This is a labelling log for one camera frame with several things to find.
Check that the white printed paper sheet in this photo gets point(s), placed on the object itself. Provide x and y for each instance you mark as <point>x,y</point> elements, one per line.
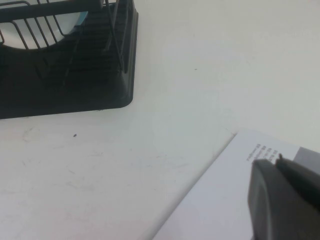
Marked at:
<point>220,200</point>

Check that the white ceramic plate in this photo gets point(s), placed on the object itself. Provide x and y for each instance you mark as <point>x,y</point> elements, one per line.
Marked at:
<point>15,38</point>

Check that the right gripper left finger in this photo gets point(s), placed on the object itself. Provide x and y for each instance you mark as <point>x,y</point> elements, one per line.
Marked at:
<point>280,207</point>

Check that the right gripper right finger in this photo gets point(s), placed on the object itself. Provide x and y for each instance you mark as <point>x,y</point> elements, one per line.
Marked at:
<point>302,176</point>

